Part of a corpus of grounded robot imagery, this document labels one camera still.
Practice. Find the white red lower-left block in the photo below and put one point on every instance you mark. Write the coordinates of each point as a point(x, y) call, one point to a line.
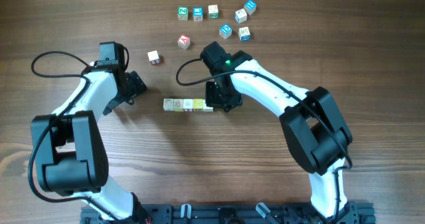
point(154, 57)

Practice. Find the yellow W letter block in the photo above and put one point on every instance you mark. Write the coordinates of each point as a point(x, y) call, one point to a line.
point(198, 105)

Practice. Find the white yellow picture block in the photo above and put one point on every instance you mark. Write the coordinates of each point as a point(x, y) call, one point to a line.
point(207, 108)

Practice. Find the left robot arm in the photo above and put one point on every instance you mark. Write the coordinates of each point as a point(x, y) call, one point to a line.
point(69, 157)

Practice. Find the white green picture block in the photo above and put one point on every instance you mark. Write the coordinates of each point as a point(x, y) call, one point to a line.
point(213, 11)

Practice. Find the white red green block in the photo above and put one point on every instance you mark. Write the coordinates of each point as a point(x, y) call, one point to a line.
point(188, 105)

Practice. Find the red A letter block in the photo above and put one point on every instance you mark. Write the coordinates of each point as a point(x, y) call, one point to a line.
point(183, 41)

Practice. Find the white blue picture block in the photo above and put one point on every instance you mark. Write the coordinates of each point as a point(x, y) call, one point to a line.
point(244, 34)

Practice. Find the white blue tilted block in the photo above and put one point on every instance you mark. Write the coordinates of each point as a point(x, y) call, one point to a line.
point(240, 16)

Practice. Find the blue letter block top row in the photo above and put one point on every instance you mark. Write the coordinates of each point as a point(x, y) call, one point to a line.
point(197, 13)

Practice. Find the ladybug picture block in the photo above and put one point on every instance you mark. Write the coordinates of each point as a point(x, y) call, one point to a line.
point(178, 105)

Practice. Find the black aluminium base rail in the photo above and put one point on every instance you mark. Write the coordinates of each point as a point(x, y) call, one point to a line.
point(352, 213)

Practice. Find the blue tilted block top right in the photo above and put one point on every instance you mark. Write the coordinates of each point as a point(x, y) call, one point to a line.
point(250, 7)

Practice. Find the blue D letter block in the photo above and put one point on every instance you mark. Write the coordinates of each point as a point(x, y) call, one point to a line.
point(225, 31)

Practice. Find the green Z letter block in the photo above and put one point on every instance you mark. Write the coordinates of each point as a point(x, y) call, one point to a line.
point(183, 13)

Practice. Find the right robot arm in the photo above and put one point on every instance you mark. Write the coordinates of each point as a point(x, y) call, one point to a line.
point(314, 129)

